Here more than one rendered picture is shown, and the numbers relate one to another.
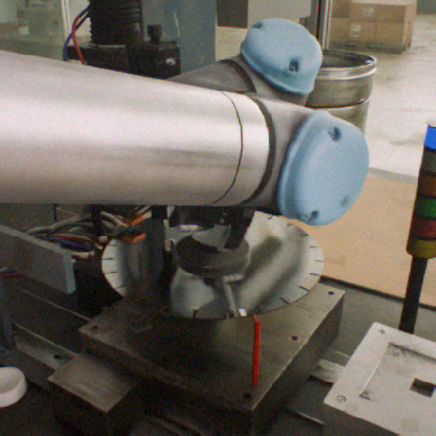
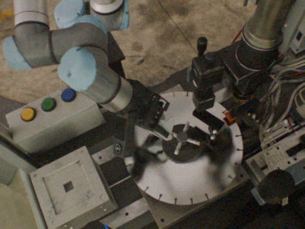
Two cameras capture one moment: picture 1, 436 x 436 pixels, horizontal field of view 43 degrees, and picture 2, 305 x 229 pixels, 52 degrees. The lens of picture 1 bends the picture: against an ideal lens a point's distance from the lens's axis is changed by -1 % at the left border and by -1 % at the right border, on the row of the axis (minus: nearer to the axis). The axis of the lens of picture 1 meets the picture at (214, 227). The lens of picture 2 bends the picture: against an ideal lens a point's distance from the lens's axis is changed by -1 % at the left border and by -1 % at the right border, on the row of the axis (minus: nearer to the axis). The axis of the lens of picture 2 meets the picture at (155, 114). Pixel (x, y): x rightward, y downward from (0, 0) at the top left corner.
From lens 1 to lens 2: 0.98 m
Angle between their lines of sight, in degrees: 80
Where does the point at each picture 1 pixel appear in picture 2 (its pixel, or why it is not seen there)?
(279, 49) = (65, 57)
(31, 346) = (223, 92)
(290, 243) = (170, 186)
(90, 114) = not seen: outside the picture
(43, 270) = not seen: hidden behind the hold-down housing
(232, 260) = (164, 144)
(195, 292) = not seen: hidden behind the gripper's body
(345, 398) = (81, 154)
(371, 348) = (96, 183)
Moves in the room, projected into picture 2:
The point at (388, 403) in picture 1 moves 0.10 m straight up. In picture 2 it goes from (71, 167) to (59, 157)
